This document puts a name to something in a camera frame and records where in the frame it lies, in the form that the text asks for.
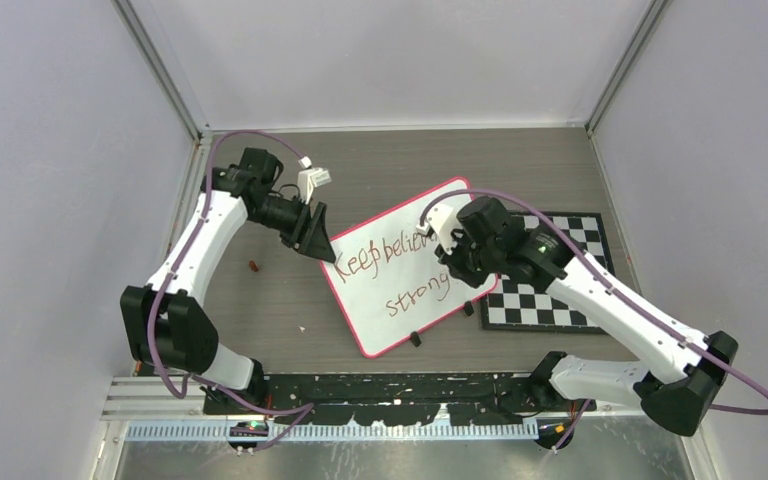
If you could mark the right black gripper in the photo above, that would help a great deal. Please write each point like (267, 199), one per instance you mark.
(453, 260)

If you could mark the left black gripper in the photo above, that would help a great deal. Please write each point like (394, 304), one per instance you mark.
(311, 240)

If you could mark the pink framed whiteboard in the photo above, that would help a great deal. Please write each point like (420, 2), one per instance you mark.
(387, 280)

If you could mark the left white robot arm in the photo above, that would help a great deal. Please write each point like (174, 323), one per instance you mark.
(165, 323)

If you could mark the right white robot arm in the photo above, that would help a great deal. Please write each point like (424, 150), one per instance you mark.
(678, 370)

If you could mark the left black whiteboard foot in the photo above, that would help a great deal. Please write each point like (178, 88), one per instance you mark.
(415, 339)

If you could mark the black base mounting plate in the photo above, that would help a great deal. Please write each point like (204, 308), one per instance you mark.
(407, 399)

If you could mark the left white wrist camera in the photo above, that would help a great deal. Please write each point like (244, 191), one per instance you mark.
(310, 178)

